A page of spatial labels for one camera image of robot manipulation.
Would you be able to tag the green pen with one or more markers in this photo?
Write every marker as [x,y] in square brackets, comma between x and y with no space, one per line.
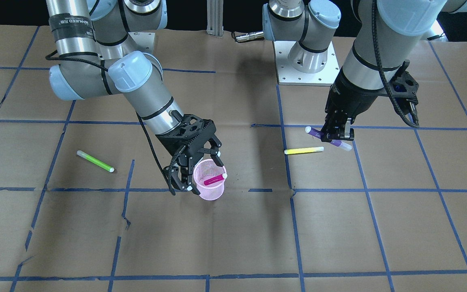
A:
[95,161]

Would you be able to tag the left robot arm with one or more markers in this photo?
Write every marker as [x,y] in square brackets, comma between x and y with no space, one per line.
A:
[377,63]

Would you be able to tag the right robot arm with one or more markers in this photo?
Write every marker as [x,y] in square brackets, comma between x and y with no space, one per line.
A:
[98,56]

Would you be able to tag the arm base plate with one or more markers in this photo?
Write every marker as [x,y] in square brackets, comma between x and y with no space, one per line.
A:
[143,41]
[296,66]

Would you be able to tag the pink mesh cup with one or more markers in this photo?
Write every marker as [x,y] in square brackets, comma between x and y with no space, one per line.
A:
[206,169]

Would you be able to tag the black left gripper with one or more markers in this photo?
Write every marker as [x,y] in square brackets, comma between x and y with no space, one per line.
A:
[350,96]

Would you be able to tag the aluminium frame post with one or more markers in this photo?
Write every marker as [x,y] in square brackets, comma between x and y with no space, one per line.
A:
[214,14]

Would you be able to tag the pink pen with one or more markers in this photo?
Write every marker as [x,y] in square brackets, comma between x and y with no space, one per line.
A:
[215,179]

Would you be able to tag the yellow pen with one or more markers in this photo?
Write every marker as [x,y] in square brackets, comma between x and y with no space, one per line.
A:
[300,151]

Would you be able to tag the purple pen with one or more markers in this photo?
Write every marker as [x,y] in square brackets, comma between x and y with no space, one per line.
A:
[337,143]

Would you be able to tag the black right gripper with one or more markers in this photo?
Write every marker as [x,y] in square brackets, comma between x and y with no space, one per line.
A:
[171,144]

